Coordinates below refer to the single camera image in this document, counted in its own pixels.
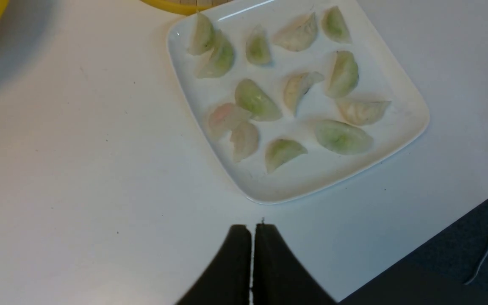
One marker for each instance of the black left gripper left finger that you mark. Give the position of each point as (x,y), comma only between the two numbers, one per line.
(226,280)

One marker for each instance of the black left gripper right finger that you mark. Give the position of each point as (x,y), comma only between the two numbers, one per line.
(278,278)

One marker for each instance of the white square plate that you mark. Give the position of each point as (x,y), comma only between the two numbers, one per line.
(381,77)

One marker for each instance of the green dumpling bottom middle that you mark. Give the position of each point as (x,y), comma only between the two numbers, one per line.
(280,152)

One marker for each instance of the pink dumpling lower left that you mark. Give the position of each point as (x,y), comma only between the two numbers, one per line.
(245,140)

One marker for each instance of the pink dumpling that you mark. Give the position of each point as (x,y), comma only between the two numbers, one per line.
(224,118)
(245,140)

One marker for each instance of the green dumpling bottom right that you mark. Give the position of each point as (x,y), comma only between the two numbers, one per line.
(342,138)

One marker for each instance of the green dumpling centre left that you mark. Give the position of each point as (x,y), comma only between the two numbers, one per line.
(251,97)

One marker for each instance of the white dumpling right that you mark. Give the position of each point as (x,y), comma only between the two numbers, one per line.
(362,113)

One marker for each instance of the green dumpling right middle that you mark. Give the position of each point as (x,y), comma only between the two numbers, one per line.
(345,76)

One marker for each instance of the green dumpling beside top left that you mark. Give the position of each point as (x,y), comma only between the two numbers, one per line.
(221,59)

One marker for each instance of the small green dumpling top middle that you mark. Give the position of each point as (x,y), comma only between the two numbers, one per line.
(257,47)

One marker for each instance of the white dumpling top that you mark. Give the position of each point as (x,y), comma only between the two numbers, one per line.
(299,38)

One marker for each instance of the green dumpling top right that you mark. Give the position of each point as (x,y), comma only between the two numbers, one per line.
(335,27)

